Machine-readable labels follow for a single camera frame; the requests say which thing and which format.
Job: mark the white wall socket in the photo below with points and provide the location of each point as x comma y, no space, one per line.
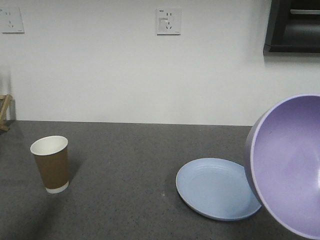
11,21
168,21

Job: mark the white wall socket centre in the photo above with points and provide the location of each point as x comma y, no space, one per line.
168,21

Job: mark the black wall cabinet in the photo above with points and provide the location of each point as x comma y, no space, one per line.
293,27

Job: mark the purple plastic bowl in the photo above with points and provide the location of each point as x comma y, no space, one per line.
282,163

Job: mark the light blue plastic plate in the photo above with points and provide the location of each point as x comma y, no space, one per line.
217,189

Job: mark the brown paper cup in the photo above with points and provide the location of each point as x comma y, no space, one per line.
51,157

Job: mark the white wall socket left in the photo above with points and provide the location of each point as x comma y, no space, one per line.
11,21

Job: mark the wooden rack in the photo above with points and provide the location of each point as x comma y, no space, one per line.
4,104

